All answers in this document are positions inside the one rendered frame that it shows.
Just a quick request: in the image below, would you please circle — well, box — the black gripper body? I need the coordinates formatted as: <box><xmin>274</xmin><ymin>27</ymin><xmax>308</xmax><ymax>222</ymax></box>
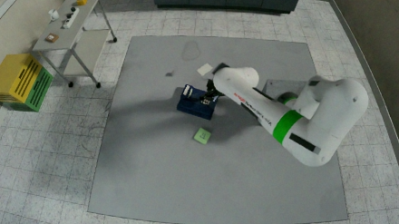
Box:
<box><xmin>213</xmin><ymin>89</ymin><xmax>225</xmax><ymax>98</ymax></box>

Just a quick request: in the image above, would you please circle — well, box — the green sticky note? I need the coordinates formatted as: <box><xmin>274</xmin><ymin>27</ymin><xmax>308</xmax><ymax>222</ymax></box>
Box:
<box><xmin>194</xmin><ymin>128</ymin><xmax>211</xmax><ymax>144</ymax></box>

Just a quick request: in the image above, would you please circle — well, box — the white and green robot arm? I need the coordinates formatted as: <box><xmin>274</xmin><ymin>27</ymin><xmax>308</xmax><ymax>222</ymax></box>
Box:
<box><xmin>206</xmin><ymin>67</ymin><xmax>368</xmax><ymax>167</ymax></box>

